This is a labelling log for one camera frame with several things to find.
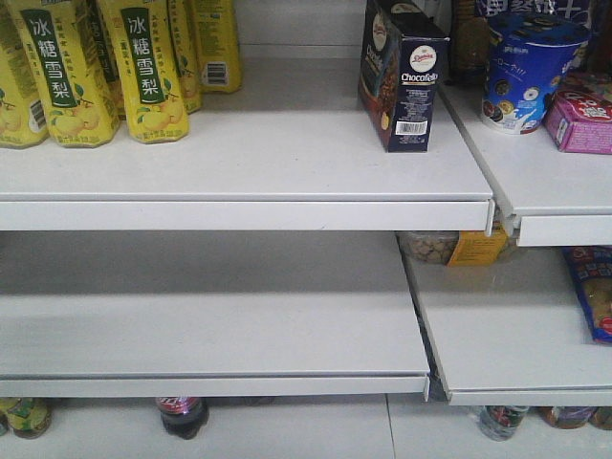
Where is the Chocofello cookie box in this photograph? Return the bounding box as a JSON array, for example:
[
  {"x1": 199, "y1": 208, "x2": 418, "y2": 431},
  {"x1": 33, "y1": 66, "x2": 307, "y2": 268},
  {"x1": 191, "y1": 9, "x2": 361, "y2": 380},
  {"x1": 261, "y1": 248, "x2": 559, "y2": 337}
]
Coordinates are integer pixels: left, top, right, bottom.
[{"x1": 358, "y1": 1, "x2": 449, "y2": 153}]

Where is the yellow drink bottle below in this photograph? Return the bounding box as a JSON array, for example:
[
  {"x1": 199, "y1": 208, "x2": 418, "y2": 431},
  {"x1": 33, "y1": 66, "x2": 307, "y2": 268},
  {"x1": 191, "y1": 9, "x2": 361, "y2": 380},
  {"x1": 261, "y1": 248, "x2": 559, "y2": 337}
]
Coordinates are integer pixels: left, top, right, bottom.
[{"x1": 1, "y1": 398, "x2": 52, "y2": 439}]

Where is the clear cookie tub yellow label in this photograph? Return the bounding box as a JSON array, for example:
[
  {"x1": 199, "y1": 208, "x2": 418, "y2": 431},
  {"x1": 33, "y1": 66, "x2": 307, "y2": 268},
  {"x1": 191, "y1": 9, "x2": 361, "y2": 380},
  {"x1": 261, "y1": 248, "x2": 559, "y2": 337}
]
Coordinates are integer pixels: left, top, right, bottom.
[{"x1": 396, "y1": 224, "x2": 516, "y2": 267}]

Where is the cola bottle below shelf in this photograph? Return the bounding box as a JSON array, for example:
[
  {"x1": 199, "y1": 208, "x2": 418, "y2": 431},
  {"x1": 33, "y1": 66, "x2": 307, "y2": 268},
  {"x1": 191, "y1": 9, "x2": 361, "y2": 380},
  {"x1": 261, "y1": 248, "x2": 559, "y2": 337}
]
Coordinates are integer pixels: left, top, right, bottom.
[{"x1": 155, "y1": 397, "x2": 209, "y2": 440}]

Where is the brown cracker pack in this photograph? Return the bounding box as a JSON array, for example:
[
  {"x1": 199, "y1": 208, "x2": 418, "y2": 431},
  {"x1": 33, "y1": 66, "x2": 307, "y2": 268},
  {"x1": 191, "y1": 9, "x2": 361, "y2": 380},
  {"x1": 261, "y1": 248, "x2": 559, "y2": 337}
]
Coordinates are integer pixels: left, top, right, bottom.
[{"x1": 448, "y1": 0, "x2": 489, "y2": 84}]

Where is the yellow pear drink bottle left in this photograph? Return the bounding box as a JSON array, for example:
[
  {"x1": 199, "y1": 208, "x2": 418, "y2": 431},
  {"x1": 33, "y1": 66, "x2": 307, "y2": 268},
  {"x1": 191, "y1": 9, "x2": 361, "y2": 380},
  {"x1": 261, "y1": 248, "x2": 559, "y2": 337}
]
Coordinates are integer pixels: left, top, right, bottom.
[{"x1": 1, "y1": 1, "x2": 48, "y2": 148}]

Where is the yellow pear drink bottle back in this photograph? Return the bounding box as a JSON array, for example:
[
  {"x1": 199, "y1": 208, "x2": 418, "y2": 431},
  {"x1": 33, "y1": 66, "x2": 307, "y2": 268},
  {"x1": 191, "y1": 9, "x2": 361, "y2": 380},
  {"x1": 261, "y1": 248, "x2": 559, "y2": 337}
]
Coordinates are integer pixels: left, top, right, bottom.
[{"x1": 192, "y1": 0, "x2": 242, "y2": 93}]

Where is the clear water bottle below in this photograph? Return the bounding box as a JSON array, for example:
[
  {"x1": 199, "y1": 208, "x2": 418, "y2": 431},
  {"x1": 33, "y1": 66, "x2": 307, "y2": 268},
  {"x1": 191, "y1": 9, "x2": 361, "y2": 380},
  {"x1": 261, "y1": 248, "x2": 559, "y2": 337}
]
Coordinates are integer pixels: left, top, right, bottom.
[{"x1": 478, "y1": 405, "x2": 530, "y2": 442}]

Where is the white supermarket shelving unit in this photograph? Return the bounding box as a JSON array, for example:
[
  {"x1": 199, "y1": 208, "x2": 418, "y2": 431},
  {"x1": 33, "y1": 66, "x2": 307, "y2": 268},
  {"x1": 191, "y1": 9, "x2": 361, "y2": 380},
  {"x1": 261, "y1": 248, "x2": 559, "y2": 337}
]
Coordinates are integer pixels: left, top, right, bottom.
[{"x1": 1, "y1": 1, "x2": 611, "y2": 404}]

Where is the blue Oreo cup tub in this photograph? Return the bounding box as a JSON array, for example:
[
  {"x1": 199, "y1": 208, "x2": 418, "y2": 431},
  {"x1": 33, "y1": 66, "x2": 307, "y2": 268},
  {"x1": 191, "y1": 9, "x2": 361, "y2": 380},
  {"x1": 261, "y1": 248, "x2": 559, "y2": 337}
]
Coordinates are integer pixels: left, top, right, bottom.
[{"x1": 481, "y1": 11, "x2": 590, "y2": 135}]

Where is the pink snack box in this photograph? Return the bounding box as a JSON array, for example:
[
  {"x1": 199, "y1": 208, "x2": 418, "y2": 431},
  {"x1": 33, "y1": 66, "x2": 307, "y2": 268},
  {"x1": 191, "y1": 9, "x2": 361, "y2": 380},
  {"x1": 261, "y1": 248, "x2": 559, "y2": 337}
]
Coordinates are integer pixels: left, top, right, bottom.
[{"x1": 544, "y1": 72, "x2": 611, "y2": 155}]

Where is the purple label juice bottle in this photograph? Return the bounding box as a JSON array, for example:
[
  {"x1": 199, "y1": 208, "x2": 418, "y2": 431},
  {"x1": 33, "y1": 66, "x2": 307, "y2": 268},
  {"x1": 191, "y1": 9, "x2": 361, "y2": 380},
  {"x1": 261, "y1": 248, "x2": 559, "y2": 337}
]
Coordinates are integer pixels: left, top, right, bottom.
[{"x1": 537, "y1": 406, "x2": 596, "y2": 429}]

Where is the yellow pear drink bottle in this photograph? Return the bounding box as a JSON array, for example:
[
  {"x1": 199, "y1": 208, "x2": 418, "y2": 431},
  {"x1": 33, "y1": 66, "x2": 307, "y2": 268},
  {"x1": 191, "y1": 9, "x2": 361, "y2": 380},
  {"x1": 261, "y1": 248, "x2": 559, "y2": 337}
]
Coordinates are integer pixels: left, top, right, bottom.
[
  {"x1": 192, "y1": 0, "x2": 242, "y2": 93},
  {"x1": 6, "y1": 1, "x2": 120, "y2": 147},
  {"x1": 1, "y1": 1, "x2": 48, "y2": 148},
  {"x1": 98, "y1": 0, "x2": 189, "y2": 143}
]

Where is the yellow pear drink bottle front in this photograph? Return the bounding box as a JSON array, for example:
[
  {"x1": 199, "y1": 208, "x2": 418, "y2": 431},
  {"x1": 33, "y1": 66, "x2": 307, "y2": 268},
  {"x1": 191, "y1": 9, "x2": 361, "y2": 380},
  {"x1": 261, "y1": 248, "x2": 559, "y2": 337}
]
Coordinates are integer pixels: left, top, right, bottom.
[{"x1": 98, "y1": 0, "x2": 189, "y2": 143}]

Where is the blue chip cookie bag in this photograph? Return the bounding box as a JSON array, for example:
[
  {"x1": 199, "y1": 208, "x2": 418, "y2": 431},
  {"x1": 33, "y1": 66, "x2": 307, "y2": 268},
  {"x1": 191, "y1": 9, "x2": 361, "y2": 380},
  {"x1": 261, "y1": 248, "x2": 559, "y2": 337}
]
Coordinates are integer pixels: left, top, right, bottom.
[{"x1": 561, "y1": 246, "x2": 611, "y2": 344}]

